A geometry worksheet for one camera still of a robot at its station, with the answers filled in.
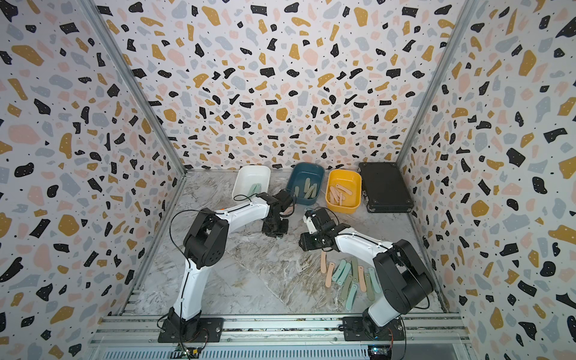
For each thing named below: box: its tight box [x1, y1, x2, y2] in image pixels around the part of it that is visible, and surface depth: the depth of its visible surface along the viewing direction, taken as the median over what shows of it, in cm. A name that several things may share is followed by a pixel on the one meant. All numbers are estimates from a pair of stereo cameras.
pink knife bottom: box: [325, 261, 335, 288], surface depth 87 cm
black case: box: [359, 162, 414, 213], surface depth 109 cm
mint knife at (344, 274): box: [337, 262, 352, 285], surface depth 87 cm
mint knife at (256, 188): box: [250, 183, 262, 195], surface depth 116 cm
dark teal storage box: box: [286, 162, 325, 206], surface depth 117 cm
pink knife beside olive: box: [321, 251, 327, 274], surface depth 90 cm
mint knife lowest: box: [345, 283, 359, 311], surface depth 83 cm
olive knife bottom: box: [351, 258, 359, 282], surface depth 89 cm
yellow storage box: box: [325, 168, 363, 215], surface depth 115 cm
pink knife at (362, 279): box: [357, 265, 367, 293], surface depth 87 cm
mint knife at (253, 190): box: [247, 183, 259, 198], surface depth 116 cm
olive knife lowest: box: [341, 274, 353, 301], surface depth 85 cm
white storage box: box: [231, 165, 272, 202], surface depth 119 cm
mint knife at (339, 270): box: [332, 259, 346, 282], surface depth 89 cm
